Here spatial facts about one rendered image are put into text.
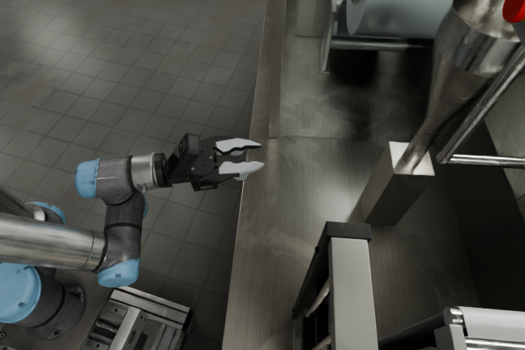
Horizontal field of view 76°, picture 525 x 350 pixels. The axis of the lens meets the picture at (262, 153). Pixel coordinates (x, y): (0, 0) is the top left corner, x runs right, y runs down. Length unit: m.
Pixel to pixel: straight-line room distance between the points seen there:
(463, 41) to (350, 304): 0.38
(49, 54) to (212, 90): 1.44
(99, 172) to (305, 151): 0.64
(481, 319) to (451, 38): 0.36
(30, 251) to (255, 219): 0.55
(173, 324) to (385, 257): 0.97
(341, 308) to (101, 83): 2.68
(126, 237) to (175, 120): 1.76
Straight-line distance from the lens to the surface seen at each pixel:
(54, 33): 3.60
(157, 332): 1.66
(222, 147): 0.69
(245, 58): 2.84
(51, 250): 0.69
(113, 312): 1.12
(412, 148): 0.78
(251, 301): 0.91
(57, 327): 1.07
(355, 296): 0.38
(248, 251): 0.95
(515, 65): 0.42
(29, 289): 0.92
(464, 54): 0.56
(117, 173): 0.70
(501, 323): 0.43
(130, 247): 0.74
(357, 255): 0.39
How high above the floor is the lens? 1.80
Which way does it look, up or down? 55 degrees down
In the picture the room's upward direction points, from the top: straight up
